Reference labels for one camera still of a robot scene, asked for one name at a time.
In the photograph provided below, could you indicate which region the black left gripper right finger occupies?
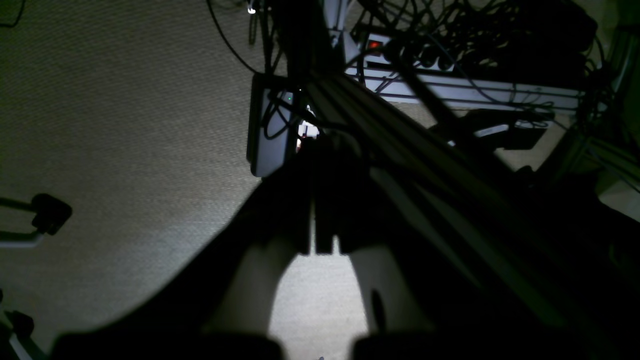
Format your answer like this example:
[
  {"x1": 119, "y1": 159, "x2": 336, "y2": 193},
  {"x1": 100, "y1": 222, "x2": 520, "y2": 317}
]
[{"x1": 314, "y1": 136, "x2": 616, "y2": 360}]

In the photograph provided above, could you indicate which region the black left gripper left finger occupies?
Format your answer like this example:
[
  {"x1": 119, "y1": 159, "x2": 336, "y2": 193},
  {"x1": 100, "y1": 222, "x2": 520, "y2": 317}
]
[{"x1": 55, "y1": 165, "x2": 311, "y2": 360}]

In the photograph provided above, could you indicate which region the grey box on floor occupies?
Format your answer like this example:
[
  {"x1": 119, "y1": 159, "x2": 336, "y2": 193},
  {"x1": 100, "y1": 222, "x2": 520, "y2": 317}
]
[{"x1": 246, "y1": 73, "x2": 320, "y2": 178}]

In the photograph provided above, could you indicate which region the white power strip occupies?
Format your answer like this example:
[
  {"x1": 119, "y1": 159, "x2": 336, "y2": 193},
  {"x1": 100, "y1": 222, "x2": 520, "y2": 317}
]
[{"x1": 344, "y1": 30, "x2": 586, "y2": 116}]

